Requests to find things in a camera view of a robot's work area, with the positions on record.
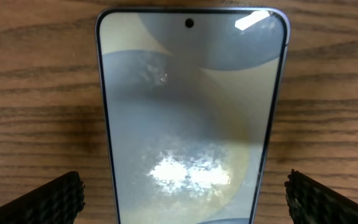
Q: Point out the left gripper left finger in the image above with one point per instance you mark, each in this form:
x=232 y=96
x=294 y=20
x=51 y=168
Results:
x=58 y=201

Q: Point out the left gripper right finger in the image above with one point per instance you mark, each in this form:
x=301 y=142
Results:
x=310 y=202

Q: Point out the blue Galaxy smartphone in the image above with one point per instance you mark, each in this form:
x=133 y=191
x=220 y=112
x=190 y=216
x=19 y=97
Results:
x=189 y=99

